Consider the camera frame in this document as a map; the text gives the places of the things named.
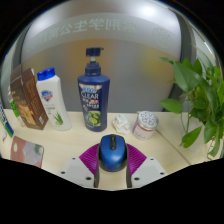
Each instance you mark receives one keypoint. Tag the blue computer mouse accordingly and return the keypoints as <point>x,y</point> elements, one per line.
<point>112,154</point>

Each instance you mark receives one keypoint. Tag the pastel patterned mouse pad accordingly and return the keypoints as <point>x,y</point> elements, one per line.
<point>26,150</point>

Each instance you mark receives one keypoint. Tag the small jar with white lid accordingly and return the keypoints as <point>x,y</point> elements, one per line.
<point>145,125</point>

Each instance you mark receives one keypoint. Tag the brown cardboard box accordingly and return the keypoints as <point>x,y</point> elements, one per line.
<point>30,100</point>

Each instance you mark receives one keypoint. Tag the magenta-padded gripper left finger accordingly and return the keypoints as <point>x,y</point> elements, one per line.
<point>76,170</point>

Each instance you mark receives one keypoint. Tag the white bottle with blue cap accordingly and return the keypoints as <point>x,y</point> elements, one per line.
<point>53,100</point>

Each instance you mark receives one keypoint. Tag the dark blue pump shampoo bottle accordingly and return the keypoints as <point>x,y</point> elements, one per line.
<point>94,100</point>

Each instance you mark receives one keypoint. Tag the green potted plant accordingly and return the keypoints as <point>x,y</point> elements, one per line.
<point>196,90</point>

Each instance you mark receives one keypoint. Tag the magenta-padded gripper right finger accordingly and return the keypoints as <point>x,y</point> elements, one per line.
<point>150,170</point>

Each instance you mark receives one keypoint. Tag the crumpled white tissue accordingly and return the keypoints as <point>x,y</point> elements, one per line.
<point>121,124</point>

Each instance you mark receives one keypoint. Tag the white green shuttlecock tube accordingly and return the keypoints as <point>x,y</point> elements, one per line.
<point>4,120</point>

